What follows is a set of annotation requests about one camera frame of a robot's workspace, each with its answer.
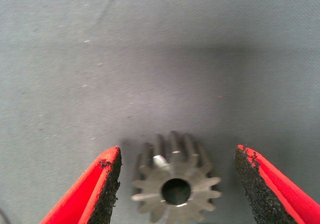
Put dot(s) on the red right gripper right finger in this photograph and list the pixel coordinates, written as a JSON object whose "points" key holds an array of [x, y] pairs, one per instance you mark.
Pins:
{"points": [[275, 196]]}

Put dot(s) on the dark grey table cloth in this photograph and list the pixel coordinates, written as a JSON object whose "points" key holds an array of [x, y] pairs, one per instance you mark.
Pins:
{"points": [[150, 47]]}

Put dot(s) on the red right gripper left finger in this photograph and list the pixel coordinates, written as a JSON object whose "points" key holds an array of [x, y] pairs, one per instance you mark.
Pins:
{"points": [[95, 191]]}

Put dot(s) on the small steel gear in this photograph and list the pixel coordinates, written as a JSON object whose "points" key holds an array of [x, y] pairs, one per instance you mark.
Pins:
{"points": [[200, 184]]}

